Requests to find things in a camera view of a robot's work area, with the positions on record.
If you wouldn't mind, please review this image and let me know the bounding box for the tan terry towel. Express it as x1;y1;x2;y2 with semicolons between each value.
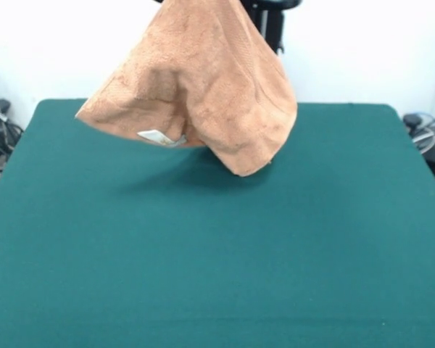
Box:
75;0;299;178

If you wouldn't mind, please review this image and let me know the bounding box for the dark green table cloth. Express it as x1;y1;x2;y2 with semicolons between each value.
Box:
0;98;435;348

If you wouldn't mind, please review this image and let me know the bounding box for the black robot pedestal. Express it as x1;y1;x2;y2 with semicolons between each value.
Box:
155;0;304;56

